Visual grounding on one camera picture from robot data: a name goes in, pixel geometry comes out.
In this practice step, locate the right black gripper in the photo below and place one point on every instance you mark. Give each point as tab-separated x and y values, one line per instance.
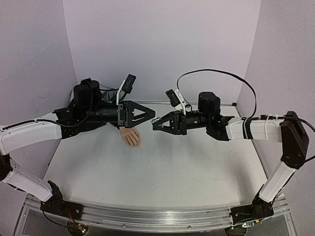
182	123

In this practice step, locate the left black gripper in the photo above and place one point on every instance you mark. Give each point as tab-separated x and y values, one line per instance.
124	121

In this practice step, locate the clear nail polish bottle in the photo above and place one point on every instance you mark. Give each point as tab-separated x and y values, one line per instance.
155	120

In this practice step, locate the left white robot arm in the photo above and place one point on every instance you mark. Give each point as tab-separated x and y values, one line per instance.
87	111

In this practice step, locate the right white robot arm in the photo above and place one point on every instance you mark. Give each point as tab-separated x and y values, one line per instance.
287	130

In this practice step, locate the mannequin hand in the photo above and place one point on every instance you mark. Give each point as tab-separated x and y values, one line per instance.
131	136

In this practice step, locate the grey and black jacket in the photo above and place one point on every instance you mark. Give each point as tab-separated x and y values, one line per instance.
108	95

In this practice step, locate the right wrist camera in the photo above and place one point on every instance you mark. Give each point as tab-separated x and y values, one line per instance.
177	101

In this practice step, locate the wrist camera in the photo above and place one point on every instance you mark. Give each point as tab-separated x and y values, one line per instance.
177	101
125	88

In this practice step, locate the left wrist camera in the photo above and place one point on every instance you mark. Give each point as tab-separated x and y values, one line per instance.
125	88

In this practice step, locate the aluminium front rail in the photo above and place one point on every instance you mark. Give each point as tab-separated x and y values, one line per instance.
153	220

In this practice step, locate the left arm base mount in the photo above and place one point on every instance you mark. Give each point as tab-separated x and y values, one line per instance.
56	205

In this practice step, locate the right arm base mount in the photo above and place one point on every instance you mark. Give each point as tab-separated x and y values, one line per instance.
257	210

